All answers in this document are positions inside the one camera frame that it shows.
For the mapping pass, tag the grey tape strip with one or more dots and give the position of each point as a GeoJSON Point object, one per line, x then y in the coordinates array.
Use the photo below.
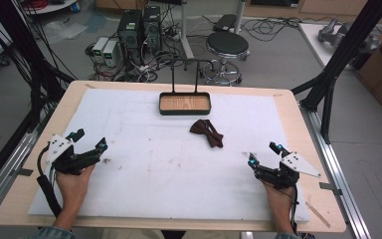
{"type": "Point", "coordinates": [25, 172]}
{"type": "Point", "coordinates": [330, 188]}

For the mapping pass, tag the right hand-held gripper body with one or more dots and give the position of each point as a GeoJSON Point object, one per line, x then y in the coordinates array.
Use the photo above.
{"type": "Point", "coordinates": [285, 172]}

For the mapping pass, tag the aluminium rail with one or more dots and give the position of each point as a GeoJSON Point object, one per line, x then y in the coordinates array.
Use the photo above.
{"type": "Point", "coordinates": [338, 179]}
{"type": "Point", "coordinates": [3, 172]}

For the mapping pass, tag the white desk leg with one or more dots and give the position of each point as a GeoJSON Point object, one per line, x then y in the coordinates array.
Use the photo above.
{"type": "Point", "coordinates": [185, 30]}
{"type": "Point", "coordinates": [239, 15]}

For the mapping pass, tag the black computer tower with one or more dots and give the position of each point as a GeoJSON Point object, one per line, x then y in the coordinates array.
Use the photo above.
{"type": "Point", "coordinates": [152, 28]}
{"type": "Point", "coordinates": [130, 31]}

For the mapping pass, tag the brown bow tie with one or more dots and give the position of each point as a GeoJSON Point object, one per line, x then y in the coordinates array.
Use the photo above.
{"type": "Point", "coordinates": [209, 133]}

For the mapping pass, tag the white foam mat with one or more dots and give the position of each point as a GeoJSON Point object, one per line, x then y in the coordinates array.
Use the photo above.
{"type": "Point", "coordinates": [165, 179]}

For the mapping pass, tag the thin wooden stick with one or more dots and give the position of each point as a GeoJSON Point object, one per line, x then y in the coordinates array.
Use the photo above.
{"type": "Point", "coordinates": [318, 215]}

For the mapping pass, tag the light wooden table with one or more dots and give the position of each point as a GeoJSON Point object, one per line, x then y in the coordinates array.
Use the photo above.
{"type": "Point", "coordinates": [311, 139]}

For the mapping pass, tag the black flat case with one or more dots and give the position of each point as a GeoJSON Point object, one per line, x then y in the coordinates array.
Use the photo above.
{"type": "Point", "coordinates": [225, 22]}

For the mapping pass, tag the black metal frame strut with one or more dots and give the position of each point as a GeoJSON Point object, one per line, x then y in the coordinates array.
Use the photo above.
{"type": "Point", "coordinates": [344, 49]}

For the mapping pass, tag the black round stool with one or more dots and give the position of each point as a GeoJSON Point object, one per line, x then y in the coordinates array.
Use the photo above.
{"type": "Point", "coordinates": [227, 45]}

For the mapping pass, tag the grey machine part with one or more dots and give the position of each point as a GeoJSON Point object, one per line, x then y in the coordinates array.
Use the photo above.
{"type": "Point", "coordinates": [332, 32]}

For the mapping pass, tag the white power supply unit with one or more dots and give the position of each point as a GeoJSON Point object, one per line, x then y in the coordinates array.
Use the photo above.
{"type": "Point", "coordinates": [110, 53]}
{"type": "Point", "coordinates": [99, 48]}

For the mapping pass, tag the person's right hand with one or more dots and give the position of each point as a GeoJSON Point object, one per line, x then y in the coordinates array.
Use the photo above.
{"type": "Point", "coordinates": [278, 199]}

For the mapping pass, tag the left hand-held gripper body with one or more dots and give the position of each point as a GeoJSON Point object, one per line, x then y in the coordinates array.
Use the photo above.
{"type": "Point", "coordinates": [67, 162]}

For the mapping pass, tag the round white table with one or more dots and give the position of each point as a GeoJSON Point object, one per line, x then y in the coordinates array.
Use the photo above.
{"type": "Point", "coordinates": [51, 7]}

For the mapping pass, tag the black stand with wooden tray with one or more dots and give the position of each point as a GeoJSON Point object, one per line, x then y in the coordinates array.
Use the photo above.
{"type": "Point", "coordinates": [184, 103]}

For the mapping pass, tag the person's left hand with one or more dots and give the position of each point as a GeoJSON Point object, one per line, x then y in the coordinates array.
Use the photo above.
{"type": "Point", "coordinates": [73, 187]}

